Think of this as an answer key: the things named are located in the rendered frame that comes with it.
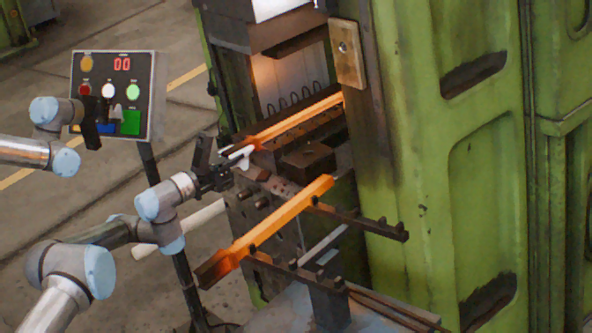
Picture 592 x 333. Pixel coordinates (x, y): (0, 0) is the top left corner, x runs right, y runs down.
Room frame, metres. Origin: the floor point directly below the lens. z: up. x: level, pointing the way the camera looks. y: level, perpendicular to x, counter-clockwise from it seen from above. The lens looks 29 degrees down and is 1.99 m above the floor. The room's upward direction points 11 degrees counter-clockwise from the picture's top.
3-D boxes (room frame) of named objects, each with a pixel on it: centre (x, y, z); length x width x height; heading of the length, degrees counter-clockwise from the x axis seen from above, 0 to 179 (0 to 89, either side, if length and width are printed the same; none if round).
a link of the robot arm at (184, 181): (1.82, 0.31, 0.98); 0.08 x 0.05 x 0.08; 34
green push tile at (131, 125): (2.24, 0.48, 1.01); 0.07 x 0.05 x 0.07; 59
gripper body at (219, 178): (1.86, 0.24, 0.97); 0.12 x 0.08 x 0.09; 124
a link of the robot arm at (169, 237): (1.78, 0.39, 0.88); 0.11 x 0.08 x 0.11; 66
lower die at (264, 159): (2.10, -0.06, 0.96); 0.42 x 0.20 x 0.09; 124
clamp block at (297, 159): (1.86, -0.03, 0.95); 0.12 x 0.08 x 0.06; 124
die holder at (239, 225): (2.06, -0.10, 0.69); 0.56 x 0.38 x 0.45; 124
